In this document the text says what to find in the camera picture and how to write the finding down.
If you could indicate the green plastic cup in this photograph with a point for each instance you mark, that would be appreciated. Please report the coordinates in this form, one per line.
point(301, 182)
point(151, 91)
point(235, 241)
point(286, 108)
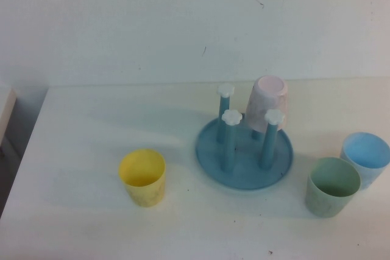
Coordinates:
point(323, 205)

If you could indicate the pink plastic cup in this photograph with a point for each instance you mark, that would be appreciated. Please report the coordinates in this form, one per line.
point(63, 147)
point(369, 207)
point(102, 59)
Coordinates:
point(262, 101)

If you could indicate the blue cup stand with pegs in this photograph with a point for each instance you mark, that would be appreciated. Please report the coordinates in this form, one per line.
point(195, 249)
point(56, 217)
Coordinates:
point(243, 181)

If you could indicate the yellow plastic cup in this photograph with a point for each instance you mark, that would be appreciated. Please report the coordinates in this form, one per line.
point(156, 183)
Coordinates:
point(143, 193)

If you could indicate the blue plastic cup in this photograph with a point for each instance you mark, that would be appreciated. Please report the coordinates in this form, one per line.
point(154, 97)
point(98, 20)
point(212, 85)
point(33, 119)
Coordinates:
point(365, 153)

